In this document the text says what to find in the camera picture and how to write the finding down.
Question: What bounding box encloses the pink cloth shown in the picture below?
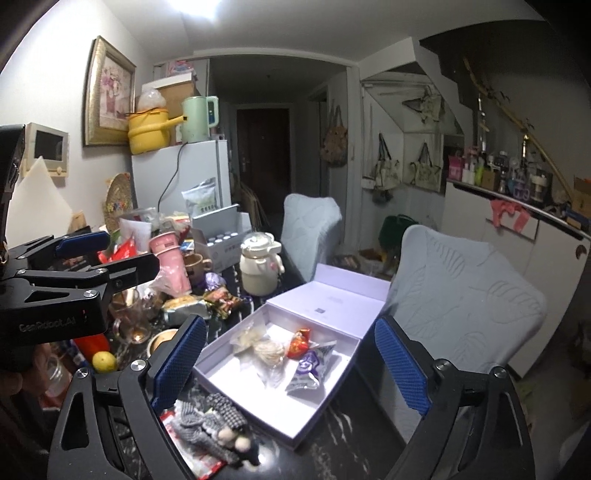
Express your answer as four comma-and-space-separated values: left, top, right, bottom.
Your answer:
489, 198, 541, 232

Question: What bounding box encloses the white cabinet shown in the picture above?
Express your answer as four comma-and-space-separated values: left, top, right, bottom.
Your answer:
443, 180, 591, 374

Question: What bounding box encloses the white carton of bottles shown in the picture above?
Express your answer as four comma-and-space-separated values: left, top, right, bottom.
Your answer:
191, 203, 254, 273

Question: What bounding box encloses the pale snack packet red print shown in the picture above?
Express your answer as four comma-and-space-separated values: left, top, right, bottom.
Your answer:
159, 406, 222, 480

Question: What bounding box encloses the red gold candy packet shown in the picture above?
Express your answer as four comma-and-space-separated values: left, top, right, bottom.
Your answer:
286, 329, 321, 360

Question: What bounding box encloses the clear plastic jar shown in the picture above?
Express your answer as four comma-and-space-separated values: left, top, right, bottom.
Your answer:
44, 355, 70, 398

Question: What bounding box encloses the dark pink paper cup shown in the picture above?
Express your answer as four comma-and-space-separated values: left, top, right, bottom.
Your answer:
148, 231, 181, 256

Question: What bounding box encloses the brown gold candy wrapper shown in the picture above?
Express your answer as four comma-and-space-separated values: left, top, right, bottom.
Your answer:
201, 286, 245, 319

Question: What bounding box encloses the wall intercom panel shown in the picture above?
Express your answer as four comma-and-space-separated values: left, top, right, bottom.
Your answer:
21, 122, 70, 178

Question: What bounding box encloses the row of cosmetics bottles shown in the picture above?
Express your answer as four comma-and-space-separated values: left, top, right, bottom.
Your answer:
447, 148, 555, 204

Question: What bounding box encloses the person's left hand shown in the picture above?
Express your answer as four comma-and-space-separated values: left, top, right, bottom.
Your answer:
0, 347, 50, 408

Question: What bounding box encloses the gold framed picture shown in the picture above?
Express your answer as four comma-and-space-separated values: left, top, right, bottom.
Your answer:
83, 36, 138, 147

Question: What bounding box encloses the black kettle cable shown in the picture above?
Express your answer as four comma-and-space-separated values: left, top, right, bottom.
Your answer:
158, 141, 188, 213

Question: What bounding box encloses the dark brown door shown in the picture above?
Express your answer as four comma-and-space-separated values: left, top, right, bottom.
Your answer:
236, 105, 291, 213

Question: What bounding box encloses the yellow pot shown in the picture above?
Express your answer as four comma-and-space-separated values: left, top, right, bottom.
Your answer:
127, 107, 185, 155

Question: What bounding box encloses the tall dark bottle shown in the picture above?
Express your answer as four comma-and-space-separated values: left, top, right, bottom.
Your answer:
477, 92, 489, 162

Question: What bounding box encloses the open cardboard box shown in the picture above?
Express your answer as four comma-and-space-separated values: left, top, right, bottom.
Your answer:
571, 175, 591, 217

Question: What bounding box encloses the cream thermos bottle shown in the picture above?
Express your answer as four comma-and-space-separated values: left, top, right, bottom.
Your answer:
239, 231, 286, 296

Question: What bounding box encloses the brown ceramic mug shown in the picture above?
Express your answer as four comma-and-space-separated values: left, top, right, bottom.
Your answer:
182, 253, 214, 282

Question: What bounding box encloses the brown tote bag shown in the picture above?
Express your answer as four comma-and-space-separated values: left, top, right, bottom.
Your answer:
321, 105, 349, 168

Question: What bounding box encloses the clear glass mug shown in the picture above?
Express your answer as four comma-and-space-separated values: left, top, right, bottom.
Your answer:
108, 288, 155, 344

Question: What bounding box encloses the red plastic object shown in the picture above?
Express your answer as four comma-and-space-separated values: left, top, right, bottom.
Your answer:
74, 335, 109, 365

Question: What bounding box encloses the silver cookie packet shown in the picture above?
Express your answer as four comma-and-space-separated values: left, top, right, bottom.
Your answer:
161, 295, 213, 326

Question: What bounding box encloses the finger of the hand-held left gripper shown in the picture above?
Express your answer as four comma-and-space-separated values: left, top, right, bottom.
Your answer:
17, 252, 161, 306
6, 230, 112, 274

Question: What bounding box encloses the white crumpled plastic bag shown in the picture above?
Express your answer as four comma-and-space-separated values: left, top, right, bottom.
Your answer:
137, 89, 167, 114

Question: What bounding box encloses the pale bag on hanger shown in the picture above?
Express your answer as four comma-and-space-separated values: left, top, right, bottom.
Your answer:
402, 85, 446, 125

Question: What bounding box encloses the purple snack packet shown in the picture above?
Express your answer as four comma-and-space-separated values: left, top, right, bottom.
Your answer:
285, 342, 338, 395

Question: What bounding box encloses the green electric kettle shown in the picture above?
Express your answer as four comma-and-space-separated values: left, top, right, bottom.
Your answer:
180, 95, 220, 144

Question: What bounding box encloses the lilac gift box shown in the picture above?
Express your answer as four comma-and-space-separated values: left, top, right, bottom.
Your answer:
193, 263, 392, 450

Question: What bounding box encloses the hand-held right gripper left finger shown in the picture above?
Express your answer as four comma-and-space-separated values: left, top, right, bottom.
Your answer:
46, 315, 208, 480

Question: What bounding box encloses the beige tote bag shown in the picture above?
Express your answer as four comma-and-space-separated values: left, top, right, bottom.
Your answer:
361, 134, 402, 190
409, 142, 443, 192

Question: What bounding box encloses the green white pouch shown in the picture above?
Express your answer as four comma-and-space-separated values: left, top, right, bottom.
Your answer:
181, 178, 219, 217

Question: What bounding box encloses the green bag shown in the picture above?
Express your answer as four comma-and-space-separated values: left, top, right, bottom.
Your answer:
379, 213, 419, 252

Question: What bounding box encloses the brown cardboard box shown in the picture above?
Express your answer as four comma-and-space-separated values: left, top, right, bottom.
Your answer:
141, 76, 199, 121

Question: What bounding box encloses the white refrigerator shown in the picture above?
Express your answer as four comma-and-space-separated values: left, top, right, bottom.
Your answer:
130, 138, 232, 217

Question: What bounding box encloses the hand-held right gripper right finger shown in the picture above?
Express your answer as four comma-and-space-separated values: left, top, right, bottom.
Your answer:
374, 316, 537, 480

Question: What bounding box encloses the woven decorative plate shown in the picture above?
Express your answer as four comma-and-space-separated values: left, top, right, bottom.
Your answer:
104, 172, 133, 232

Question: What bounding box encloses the clear bag of pastries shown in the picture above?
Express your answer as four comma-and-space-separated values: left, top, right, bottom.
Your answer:
230, 323, 289, 387

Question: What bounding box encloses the chair with blue leaf cover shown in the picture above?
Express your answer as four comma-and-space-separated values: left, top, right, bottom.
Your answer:
281, 193, 343, 282
383, 224, 548, 374

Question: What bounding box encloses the yellow lemon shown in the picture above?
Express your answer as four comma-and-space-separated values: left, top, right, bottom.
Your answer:
92, 351, 118, 374

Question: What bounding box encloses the bamboo pole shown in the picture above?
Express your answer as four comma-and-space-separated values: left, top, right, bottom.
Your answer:
463, 56, 578, 204

